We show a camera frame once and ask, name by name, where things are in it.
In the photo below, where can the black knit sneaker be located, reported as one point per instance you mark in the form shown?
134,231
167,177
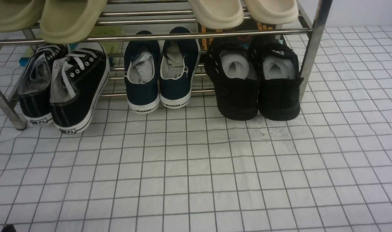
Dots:
230,68
277,67

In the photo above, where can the navy canvas shoe right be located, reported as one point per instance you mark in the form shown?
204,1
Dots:
179,62

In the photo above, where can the navy canvas shoe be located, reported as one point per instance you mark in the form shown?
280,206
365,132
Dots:
141,73
179,62

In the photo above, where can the navy canvas shoe left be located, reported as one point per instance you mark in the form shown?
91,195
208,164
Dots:
141,73

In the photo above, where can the green box behind rack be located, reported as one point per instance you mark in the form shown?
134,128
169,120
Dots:
111,47

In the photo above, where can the beige slipper left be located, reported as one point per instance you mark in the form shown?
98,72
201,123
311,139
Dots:
218,14

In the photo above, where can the beige slipper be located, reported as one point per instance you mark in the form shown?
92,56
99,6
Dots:
218,14
273,11

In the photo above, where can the black canvas sneaker right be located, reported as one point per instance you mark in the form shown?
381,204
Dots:
77,81

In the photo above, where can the black canvas sneaker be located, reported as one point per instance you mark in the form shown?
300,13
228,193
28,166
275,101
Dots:
77,81
35,83

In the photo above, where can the beige slipper right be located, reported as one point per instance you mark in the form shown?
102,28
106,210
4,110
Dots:
273,11

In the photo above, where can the black canvas sneaker left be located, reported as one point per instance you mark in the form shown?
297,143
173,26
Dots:
35,83

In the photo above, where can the olive slipper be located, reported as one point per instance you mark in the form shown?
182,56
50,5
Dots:
17,15
69,21

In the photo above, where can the olive slipper far left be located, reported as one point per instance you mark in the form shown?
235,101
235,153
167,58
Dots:
17,15

